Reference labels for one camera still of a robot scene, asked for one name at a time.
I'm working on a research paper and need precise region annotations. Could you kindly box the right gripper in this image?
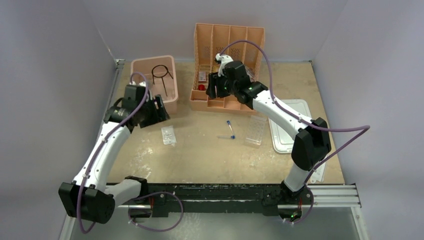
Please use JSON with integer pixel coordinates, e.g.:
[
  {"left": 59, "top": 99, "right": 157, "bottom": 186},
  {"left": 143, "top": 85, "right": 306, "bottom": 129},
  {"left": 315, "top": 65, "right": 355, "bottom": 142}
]
[{"left": 207, "top": 71, "right": 239, "bottom": 100}]

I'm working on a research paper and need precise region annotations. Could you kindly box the white plastic packet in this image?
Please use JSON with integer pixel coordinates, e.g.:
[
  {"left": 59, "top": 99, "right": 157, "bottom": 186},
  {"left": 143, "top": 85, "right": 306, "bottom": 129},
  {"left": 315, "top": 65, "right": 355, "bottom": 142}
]
[{"left": 161, "top": 125, "right": 177, "bottom": 145}]

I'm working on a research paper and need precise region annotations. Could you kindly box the black tripod ring stand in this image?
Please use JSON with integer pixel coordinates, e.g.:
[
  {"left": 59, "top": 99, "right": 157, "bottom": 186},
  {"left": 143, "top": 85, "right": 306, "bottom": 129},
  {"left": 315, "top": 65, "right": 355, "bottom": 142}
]
[{"left": 151, "top": 64, "right": 174, "bottom": 96}]

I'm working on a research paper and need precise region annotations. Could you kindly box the clear test tube rack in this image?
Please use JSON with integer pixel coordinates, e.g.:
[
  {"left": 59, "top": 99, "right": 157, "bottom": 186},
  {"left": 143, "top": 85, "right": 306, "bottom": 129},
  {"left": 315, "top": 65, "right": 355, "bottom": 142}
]
[{"left": 245, "top": 115, "right": 267, "bottom": 146}]

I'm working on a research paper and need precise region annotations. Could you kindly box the blue-capped test tube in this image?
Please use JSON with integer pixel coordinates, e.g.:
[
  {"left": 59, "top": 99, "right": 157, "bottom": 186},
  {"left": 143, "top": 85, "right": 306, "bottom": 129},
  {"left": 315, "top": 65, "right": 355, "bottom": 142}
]
[
  {"left": 217, "top": 135, "right": 235, "bottom": 139},
  {"left": 226, "top": 120, "right": 235, "bottom": 136}
]

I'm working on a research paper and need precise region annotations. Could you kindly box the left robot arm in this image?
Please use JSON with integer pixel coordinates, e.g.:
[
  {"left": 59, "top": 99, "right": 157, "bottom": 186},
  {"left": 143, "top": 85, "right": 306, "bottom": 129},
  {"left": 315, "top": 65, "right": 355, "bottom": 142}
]
[{"left": 58, "top": 82, "right": 170, "bottom": 224}]

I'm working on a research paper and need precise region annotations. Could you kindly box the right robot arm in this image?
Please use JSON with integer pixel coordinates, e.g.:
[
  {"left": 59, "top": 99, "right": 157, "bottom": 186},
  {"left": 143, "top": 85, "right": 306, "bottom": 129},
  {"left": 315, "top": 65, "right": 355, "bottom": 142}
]
[{"left": 206, "top": 59, "right": 332, "bottom": 204}]

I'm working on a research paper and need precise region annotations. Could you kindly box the red round object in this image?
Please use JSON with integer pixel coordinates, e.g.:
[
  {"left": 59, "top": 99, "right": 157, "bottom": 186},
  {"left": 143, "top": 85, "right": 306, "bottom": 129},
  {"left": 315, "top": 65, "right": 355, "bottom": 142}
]
[{"left": 198, "top": 84, "right": 206, "bottom": 91}]

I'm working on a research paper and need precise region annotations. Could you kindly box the pink plastic bin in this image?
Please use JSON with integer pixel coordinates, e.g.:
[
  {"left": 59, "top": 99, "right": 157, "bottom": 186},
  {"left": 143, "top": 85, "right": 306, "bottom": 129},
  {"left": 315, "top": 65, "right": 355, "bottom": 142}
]
[{"left": 130, "top": 55, "right": 179, "bottom": 114}]

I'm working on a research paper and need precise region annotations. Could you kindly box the pink file organizer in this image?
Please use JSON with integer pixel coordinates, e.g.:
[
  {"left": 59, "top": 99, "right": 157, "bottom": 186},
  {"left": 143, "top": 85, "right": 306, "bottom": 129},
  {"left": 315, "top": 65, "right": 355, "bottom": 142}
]
[{"left": 189, "top": 23, "right": 265, "bottom": 115}]

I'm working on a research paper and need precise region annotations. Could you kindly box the white plastic lid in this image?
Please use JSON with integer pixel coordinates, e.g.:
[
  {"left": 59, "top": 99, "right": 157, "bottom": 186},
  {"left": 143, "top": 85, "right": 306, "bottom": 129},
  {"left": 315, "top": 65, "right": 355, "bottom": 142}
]
[{"left": 268, "top": 99, "right": 312, "bottom": 154}]

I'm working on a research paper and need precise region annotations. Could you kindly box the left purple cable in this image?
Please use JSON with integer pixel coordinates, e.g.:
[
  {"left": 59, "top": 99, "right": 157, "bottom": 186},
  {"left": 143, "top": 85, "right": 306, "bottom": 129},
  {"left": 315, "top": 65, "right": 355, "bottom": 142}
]
[{"left": 76, "top": 72, "right": 185, "bottom": 234}]

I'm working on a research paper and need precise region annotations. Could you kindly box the purple cable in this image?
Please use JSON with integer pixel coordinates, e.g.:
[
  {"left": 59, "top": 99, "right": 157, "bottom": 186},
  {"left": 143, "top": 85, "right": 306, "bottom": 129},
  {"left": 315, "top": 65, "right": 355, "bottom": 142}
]
[
  {"left": 76, "top": 72, "right": 185, "bottom": 234},
  {"left": 216, "top": 39, "right": 371, "bottom": 226}
]

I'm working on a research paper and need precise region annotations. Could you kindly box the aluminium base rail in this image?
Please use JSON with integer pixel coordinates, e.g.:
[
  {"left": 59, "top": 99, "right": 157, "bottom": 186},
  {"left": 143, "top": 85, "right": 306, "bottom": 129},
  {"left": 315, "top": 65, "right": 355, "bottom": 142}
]
[{"left": 58, "top": 182, "right": 369, "bottom": 240}]

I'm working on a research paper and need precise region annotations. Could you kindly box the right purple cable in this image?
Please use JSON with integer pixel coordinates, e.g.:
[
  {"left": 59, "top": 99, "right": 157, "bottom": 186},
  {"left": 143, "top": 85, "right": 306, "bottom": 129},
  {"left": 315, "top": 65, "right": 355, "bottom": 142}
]
[{"left": 216, "top": 39, "right": 371, "bottom": 226}]

